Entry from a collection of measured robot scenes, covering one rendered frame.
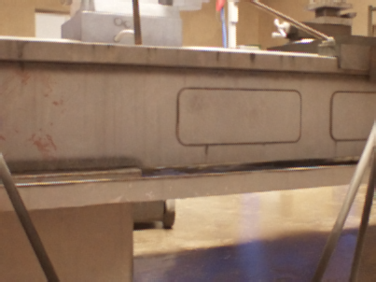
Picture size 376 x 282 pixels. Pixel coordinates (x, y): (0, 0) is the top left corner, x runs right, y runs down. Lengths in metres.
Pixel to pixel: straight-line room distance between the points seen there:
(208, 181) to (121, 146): 0.28
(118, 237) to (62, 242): 0.16
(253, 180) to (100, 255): 0.49
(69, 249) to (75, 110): 0.39
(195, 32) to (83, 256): 8.48
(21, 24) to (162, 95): 7.42
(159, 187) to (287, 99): 0.61
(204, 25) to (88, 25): 8.34
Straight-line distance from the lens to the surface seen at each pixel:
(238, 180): 1.52
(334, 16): 2.56
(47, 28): 9.27
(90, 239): 1.52
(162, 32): 1.70
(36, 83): 1.48
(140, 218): 2.74
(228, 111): 1.67
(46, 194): 1.33
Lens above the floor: 0.66
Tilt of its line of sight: 4 degrees down
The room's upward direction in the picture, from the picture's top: straight up
